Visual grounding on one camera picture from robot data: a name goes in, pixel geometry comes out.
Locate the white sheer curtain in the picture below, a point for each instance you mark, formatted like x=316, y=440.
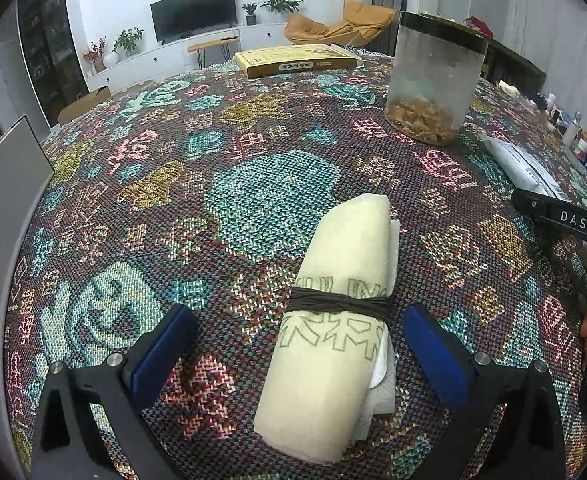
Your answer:
x=548, y=25

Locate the green potted plant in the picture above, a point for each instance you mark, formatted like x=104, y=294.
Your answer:
x=128, y=40

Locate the cream towel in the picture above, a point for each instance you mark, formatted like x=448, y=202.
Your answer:
x=333, y=350

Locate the row of cosmetic bottles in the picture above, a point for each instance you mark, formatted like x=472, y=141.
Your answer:
x=578, y=140

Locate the wooden side table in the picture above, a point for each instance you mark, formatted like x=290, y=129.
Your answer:
x=213, y=44

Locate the white television cabinet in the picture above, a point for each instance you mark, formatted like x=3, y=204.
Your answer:
x=143, y=67

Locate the white round vase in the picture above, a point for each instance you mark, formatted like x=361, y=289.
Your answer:
x=110, y=58

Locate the red flower bouquet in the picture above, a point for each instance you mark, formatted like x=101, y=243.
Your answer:
x=94, y=55

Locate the yellow flat box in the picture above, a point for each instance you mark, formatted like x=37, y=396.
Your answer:
x=293, y=59

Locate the red cloth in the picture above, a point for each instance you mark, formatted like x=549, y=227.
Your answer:
x=479, y=26

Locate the black television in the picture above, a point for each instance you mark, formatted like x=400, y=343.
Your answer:
x=193, y=12

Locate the dark wooden desk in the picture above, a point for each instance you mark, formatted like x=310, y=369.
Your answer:
x=516, y=67

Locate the clear jar with black lid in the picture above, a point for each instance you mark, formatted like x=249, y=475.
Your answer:
x=433, y=75

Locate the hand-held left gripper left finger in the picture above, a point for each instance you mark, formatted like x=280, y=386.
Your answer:
x=161, y=355

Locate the patterned woven blanket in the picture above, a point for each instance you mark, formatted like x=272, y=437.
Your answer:
x=198, y=185

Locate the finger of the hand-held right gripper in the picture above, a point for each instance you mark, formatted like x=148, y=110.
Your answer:
x=568, y=220

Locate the small plant in dark pot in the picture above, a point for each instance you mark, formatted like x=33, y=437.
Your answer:
x=250, y=15

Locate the silver plastic bag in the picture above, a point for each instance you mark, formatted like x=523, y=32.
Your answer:
x=518, y=165

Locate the large leafy potted plant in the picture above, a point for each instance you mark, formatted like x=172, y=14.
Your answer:
x=281, y=2

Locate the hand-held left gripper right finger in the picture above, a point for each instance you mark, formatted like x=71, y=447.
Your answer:
x=438, y=360

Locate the cardboard box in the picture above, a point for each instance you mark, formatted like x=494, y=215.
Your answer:
x=83, y=105

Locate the dark glass cabinet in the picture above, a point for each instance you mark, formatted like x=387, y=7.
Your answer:
x=48, y=45

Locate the grey curtain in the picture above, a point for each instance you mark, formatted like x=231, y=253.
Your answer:
x=389, y=0

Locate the orange lounge chair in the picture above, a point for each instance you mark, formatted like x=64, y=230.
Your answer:
x=333, y=27

